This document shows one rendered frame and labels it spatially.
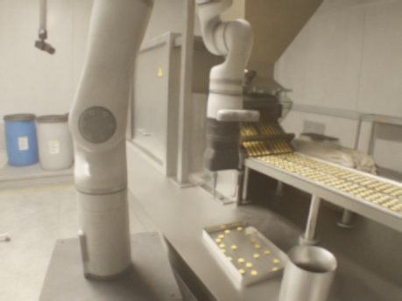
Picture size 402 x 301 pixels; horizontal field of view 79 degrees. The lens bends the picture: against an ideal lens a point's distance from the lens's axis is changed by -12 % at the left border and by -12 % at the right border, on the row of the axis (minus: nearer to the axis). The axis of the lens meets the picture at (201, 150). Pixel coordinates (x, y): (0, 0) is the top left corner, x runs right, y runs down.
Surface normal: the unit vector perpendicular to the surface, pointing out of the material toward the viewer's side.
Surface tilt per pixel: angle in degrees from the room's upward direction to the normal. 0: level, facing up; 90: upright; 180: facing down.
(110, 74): 88
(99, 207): 90
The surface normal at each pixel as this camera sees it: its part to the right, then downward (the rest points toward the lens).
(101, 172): 0.16, -0.86
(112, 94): 0.50, 0.19
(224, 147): 0.36, 0.36
